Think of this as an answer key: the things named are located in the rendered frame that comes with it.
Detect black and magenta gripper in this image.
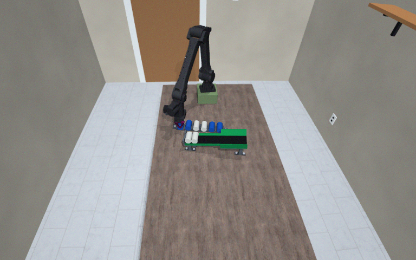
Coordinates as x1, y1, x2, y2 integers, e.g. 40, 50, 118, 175
174, 109, 186, 128

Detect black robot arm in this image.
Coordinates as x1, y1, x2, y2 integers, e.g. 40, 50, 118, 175
163, 25, 216, 117

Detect white cylinder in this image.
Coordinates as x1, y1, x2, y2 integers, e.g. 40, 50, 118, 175
201, 121, 207, 132
185, 132, 192, 144
191, 132, 199, 144
193, 120, 200, 131

